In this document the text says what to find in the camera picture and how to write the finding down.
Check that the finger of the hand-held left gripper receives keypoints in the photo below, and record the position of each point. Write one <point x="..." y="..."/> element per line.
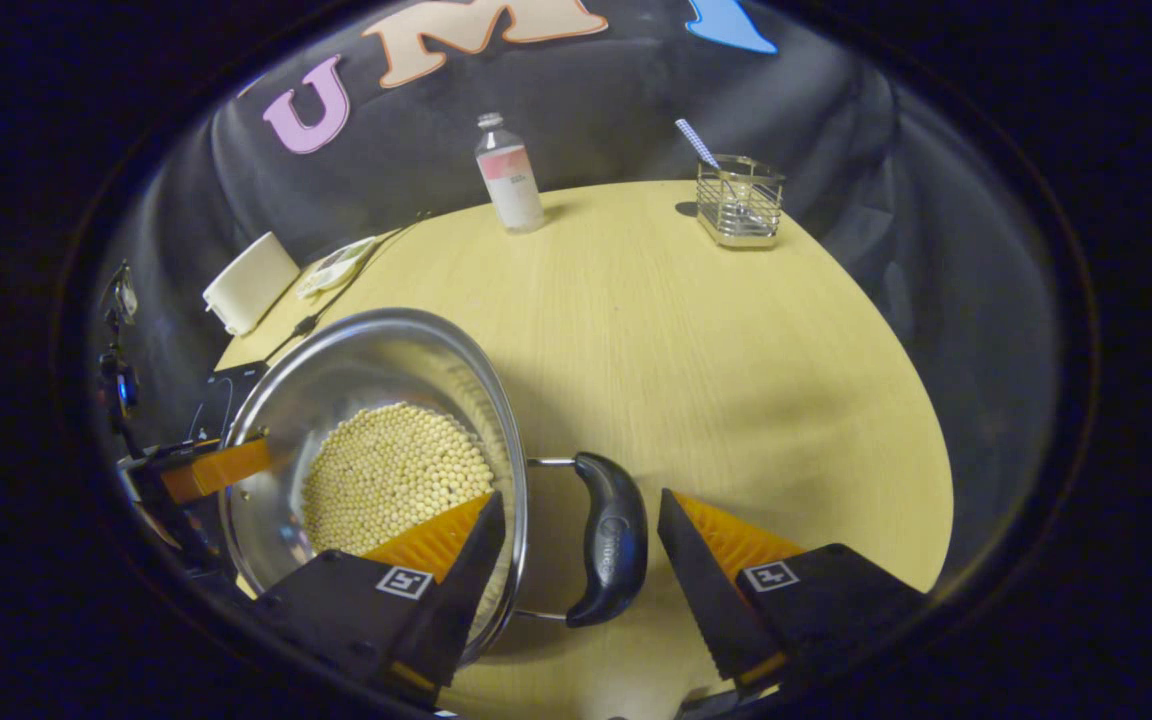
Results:
<point x="221" y="468"/>

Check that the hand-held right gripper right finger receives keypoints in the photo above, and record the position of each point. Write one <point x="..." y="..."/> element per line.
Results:
<point x="701" y="600"/>

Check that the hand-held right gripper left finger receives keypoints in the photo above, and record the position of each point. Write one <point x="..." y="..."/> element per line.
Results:
<point x="461" y="600"/>

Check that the black induction cooktop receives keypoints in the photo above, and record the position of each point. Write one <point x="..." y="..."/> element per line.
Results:
<point x="221" y="395"/>

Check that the pile of yellow soybeans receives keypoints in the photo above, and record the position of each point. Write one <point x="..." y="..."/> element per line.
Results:
<point x="386" y="470"/>

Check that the white toaster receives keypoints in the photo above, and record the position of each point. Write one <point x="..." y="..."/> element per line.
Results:
<point x="251" y="285"/>

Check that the white divided dish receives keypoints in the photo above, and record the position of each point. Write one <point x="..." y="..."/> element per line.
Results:
<point x="336" y="268"/>

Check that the clear bottle with pink label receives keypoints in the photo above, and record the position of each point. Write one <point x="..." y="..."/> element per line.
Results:
<point x="514" y="190"/>

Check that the black backdrop cloth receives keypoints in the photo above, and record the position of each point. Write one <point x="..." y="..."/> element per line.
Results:
<point x="636" y="120"/>

